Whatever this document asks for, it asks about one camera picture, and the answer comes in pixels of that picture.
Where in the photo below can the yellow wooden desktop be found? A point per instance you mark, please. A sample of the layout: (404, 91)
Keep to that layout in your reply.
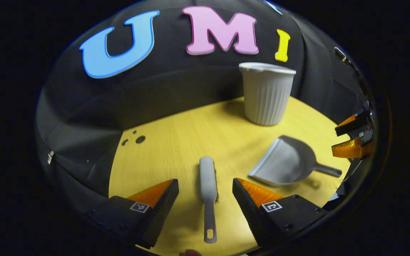
(176, 149)

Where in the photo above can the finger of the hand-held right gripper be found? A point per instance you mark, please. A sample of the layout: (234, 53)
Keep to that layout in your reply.
(361, 140)
(351, 126)

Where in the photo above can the white ribbed garbage bin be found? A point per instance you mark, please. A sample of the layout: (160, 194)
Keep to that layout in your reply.
(267, 96)

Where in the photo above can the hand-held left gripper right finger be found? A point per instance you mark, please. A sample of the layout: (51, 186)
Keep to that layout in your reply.
(249, 213)

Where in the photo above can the white cloth tag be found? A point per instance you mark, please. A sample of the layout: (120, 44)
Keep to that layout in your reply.
(50, 157)

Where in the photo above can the grey dustpan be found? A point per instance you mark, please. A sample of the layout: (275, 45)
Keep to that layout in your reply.
(283, 163)

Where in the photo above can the black backdrop cloth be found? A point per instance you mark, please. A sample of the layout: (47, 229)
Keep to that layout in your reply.
(176, 89)

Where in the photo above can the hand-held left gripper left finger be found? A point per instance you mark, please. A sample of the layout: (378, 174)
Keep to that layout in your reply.
(158, 213)

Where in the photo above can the small grey broom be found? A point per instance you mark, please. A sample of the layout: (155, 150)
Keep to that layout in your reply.
(208, 177)

